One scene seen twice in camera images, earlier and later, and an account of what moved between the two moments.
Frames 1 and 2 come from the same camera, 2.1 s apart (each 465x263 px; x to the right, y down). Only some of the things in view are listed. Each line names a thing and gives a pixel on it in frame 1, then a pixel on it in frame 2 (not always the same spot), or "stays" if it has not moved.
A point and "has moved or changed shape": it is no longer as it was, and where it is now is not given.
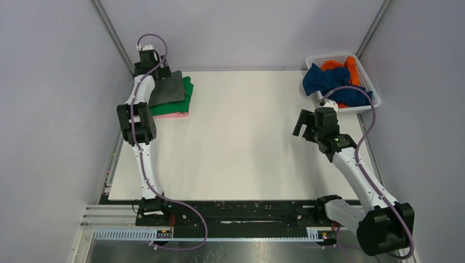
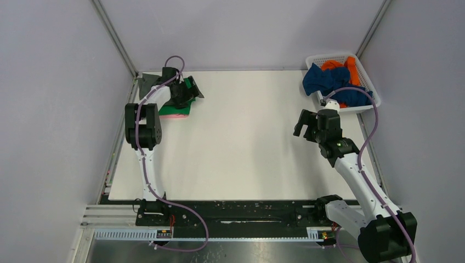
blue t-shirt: (330, 80) stays
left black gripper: (163, 72) → (181, 102)
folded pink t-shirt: (176, 115) stays
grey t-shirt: (167, 90) has moved or changed shape
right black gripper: (307, 118) stays
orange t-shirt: (350, 63) stays
